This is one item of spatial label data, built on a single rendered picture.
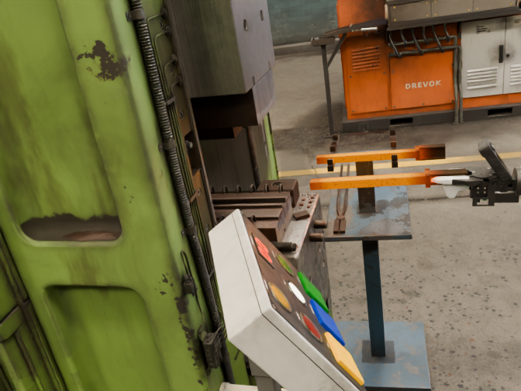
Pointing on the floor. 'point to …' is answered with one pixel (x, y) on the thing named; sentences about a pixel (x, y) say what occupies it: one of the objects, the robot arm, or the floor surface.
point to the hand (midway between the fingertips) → (436, 175)
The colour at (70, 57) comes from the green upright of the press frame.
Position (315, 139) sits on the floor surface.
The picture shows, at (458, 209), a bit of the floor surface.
